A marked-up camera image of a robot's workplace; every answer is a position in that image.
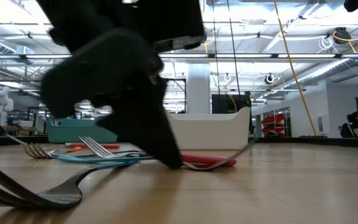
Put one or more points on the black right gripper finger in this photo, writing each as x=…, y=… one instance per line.
x=354, y=4

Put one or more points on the large silver ventilation duct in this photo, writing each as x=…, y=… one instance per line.
x=328, y=72

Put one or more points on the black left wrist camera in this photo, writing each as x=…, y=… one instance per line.
x=98, y=68

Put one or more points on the black office chair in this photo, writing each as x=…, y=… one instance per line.
x=346, y=130

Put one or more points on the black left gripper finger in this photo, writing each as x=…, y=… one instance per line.
x=148, y=124

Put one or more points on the white plastic bin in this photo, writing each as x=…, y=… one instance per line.
x=216, y=133

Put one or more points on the rack of red bins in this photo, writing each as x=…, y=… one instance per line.
x=275, y=123

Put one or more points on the teal plastic bin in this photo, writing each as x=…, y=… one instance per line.
x=70, y=132

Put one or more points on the white humanoid robot figure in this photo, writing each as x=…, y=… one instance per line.
x=0, y=105

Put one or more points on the long ceiling light bar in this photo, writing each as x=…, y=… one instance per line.
x=244, y=56

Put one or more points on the white building pillar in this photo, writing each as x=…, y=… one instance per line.
x=197, y=90

